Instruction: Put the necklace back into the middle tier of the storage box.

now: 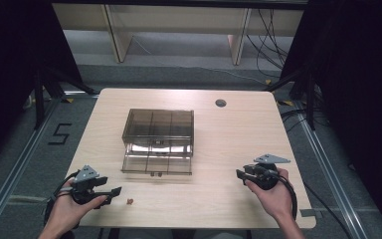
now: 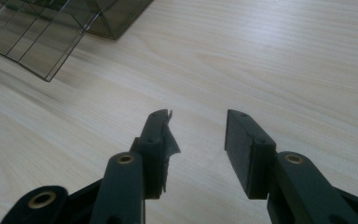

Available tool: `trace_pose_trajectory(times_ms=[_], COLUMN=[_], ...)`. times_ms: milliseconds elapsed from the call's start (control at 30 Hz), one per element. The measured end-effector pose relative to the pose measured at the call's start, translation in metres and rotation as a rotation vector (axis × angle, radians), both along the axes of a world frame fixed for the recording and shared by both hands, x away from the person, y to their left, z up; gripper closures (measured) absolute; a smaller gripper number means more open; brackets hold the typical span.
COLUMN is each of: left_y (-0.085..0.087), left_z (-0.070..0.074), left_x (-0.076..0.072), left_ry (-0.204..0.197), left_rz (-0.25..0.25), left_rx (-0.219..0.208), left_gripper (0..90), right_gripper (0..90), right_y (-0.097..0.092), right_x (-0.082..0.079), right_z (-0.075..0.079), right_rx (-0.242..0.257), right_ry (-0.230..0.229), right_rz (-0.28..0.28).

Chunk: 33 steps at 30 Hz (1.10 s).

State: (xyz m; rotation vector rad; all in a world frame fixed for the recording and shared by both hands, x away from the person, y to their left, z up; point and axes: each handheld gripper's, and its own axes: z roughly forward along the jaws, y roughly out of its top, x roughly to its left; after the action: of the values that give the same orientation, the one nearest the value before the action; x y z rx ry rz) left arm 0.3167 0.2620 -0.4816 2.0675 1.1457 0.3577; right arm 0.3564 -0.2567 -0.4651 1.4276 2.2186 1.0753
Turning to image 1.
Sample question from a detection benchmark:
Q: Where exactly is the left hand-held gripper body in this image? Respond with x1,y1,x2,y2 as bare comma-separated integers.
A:
71,164,109,205

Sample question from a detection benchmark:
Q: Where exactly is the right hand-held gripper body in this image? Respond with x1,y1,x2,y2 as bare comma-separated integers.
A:
243,153,291,191

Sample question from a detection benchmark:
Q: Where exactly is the transparent brown drawer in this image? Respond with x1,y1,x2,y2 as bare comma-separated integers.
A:
120,149,194,177

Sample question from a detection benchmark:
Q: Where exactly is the transparent brown drawer box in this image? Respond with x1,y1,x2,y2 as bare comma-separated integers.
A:
121,108,195,157

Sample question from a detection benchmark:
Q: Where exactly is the person's right hand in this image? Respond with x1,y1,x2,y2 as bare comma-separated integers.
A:
245,166,295,224

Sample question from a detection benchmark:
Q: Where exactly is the person's left hand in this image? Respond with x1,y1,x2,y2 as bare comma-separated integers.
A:
43,178,109,233

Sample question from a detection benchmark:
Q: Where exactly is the grey tape strip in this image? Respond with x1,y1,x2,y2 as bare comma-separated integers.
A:
299,208,325,220

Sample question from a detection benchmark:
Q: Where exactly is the black metal stand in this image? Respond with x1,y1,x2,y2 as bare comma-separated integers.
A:
32,65,99,131
264,69,316,131

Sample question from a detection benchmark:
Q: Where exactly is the black curtain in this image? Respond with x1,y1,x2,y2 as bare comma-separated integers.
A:
280,0,382,239
0,0,85,171

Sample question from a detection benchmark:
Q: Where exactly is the light wooden shelf unit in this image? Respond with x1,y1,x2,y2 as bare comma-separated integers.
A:
52,2,304,67

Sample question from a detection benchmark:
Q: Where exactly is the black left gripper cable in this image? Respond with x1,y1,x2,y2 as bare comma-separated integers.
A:
43,169,82,227

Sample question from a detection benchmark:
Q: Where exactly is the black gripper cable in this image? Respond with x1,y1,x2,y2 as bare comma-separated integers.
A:
267,168,298,221
43,169,82,227

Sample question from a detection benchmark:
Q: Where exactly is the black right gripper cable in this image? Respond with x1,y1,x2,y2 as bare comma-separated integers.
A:
267,168,298,221

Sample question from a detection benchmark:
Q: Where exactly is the aluminium floor rail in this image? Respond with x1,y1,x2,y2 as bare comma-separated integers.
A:
0,95,62,235
292,105,367,239

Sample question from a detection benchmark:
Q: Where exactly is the black floor cable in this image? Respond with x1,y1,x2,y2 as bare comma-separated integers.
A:
302,181,354,239

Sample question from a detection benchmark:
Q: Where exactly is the bundle of black cables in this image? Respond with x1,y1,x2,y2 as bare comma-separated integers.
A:
246,7,290,80

